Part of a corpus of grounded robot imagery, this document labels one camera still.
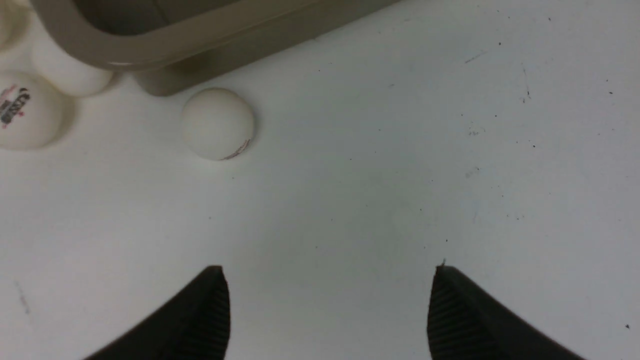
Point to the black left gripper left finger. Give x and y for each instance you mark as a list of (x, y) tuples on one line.
[(195, 324)]

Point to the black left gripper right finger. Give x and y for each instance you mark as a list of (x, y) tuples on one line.
[(465, 322)]

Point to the white logo ball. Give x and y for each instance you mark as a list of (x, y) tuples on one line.
[(217, 124)]

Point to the white logo ball left corner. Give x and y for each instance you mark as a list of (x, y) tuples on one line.
[(31, 111)]

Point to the beige plastic bin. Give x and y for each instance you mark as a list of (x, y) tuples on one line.
[(172, 45)]

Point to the white ball under left rim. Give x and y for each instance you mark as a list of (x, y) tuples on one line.
[(65, 73)]

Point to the white ball left side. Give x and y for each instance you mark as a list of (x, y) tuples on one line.
[(15, 18)]

